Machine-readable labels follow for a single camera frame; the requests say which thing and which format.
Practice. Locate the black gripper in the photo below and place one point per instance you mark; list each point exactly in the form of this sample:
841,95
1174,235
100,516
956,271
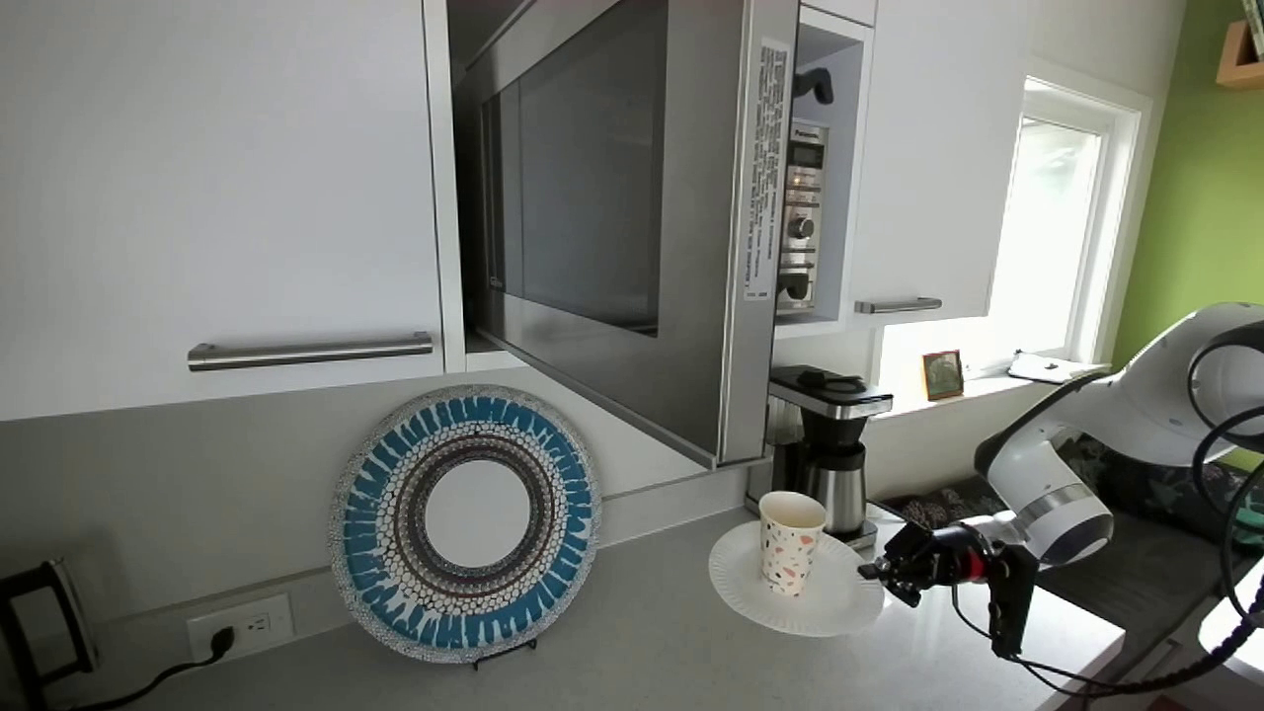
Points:
952,564

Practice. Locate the plain white plate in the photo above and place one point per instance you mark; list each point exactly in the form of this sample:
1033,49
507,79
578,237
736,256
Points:
841,607

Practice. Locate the white dotted paper cup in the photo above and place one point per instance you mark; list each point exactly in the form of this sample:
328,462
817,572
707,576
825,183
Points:
790,547

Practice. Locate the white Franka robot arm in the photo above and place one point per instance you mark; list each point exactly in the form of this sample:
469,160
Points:
1157,397

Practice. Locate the silver microwave oven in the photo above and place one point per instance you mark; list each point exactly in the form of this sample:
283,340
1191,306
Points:
803,221

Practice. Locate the black plate stand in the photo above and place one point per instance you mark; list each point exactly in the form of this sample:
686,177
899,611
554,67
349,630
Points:
484,660

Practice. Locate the blue patterned decorative plate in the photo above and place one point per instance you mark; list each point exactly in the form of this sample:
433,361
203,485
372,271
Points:
469,528

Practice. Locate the dark floral cushion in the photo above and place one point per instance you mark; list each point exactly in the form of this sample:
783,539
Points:
935,508

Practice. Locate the black steel coffee maker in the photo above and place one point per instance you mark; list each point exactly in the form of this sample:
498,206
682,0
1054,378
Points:
841,448

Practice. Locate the dark framed picture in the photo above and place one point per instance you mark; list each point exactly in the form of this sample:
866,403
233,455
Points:
940,378

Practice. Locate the white paper stack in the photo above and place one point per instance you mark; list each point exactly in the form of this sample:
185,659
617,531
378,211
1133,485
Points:
1051,368

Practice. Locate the dark bench seat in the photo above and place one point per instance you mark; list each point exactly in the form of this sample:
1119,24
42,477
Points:
1157,565

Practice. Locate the green floral cushion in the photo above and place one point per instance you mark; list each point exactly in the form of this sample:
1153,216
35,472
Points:
1157,495

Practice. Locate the white framed window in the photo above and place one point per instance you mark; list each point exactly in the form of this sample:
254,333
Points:
1051,221

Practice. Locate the black metal stand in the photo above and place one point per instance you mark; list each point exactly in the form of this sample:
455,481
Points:
10,645

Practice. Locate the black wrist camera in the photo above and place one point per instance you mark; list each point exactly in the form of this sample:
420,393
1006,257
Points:
1012,597

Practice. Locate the small wooden wall shelf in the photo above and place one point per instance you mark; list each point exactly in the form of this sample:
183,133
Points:
1245,62

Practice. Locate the white wall outlet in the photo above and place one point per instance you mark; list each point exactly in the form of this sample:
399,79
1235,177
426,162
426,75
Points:
257,623

